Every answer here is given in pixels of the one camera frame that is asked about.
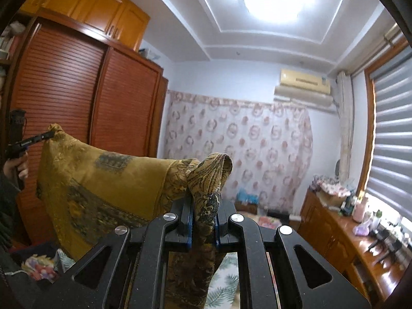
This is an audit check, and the blue plastic bag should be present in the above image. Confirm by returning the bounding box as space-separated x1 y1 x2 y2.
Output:
236 189 259 205

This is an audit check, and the wooden overhead cabinet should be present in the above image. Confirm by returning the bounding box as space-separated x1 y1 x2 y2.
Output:
19 0 152 53

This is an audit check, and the person's left hand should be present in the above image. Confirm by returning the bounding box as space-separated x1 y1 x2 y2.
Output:
2 156 30 181

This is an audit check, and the floral cloth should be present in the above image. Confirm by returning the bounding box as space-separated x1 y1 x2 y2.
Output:
310 173 350 198

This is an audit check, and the black tripod stand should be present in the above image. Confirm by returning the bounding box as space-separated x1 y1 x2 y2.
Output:
367 229 392 262
385 234 410 259

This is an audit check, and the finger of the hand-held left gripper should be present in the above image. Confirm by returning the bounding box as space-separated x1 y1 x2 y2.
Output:
20 131 56 147

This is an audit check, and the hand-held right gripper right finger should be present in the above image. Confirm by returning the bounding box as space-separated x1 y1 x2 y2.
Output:
214 199 371 309

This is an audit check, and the grey window blind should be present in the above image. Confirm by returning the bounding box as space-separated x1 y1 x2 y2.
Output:
367 47 412 213

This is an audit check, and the floral blanket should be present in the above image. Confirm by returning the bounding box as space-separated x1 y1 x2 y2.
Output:
23 200 283 284

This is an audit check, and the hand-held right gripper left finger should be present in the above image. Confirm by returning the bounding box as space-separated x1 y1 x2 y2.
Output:
35 199 195 309

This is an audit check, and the pink jar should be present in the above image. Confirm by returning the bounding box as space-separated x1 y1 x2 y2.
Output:
352 197 370 223

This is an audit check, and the cardboard box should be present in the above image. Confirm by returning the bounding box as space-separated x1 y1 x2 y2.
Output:
316 189 349 209

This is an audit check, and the beige air conditioner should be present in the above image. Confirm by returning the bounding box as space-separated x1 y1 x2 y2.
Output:
273 68 334 110

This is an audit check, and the wooden louvred wardrobe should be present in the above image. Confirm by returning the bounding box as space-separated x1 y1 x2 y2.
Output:
0 15 170 253

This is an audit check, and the brown gold patterned garment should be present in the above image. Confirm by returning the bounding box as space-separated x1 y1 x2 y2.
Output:
36 123 233 309

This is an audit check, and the beige window curtain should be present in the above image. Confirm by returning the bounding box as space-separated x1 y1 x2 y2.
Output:
336 70 355 185

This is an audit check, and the ring patterned wall curtain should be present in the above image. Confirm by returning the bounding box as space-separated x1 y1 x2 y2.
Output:
162 89 315 213

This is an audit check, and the wooden sideboard cabinet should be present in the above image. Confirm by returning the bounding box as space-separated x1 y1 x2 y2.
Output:
297 187 412 304

